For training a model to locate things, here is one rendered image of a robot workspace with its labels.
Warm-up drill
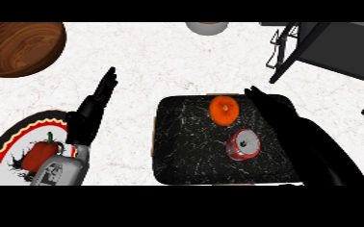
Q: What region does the round brown wooden board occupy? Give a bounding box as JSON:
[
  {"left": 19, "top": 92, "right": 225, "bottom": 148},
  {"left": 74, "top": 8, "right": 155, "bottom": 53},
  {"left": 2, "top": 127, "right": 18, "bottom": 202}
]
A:
[{"left": 0, "top": 22, "right": 68, "bottom": 79}]

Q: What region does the black tiered shelf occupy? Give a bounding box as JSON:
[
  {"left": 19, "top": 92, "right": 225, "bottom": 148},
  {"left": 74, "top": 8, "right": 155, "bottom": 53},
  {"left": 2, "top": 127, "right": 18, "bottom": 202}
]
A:
[{"left": 259, "top": 22, "right": 364, "bottom": 85}]

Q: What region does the grey cup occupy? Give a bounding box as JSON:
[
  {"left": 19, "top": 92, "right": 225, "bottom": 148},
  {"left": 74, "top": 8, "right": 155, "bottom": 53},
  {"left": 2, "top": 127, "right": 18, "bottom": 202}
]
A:
[{"left": 185, "top": 22, "right": 231, "bottom": 37}]

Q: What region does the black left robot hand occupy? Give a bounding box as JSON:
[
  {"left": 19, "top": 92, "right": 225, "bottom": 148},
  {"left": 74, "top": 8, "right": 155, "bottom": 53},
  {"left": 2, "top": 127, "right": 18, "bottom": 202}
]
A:
[{"left": 64, "top": 65, "right": 120, "bottom": 147}]

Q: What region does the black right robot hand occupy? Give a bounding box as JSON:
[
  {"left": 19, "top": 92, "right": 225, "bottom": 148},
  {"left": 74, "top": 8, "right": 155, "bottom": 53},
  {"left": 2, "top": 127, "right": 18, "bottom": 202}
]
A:
[{"left": 243, "top": 85, "right": 364, "bottom": 187}]

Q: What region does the round patterned plate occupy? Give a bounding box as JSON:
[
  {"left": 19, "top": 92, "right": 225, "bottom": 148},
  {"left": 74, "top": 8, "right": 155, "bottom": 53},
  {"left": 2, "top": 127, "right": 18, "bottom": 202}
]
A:
[{"left": 0, "top": 110, "right": 80, "bottom": 187}]

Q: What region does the red bell pepper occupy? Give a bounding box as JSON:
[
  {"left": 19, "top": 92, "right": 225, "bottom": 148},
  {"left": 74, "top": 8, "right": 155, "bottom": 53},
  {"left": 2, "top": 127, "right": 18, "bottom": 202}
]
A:
[{"left": 19, "top": 131, "right": 65, "bottom": 173}]

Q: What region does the black marble tray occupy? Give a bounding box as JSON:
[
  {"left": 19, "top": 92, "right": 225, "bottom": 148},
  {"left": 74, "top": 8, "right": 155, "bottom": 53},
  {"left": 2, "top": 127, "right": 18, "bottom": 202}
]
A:
[{"left": 149, "top": 93, "right": 305, "bottom": 187}]

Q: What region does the orange fruit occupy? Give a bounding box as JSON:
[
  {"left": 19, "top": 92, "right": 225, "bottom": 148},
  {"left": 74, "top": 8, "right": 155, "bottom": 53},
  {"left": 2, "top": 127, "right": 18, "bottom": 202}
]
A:
[{"left": 207, "top": 95, "right": 240, "bottom": 127}]

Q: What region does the red can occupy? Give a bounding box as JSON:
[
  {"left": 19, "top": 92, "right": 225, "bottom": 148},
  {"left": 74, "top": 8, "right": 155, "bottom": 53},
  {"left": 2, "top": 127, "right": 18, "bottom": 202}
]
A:
[{"left": 225, "top": 128, "right": 263, "bottom": 162}]

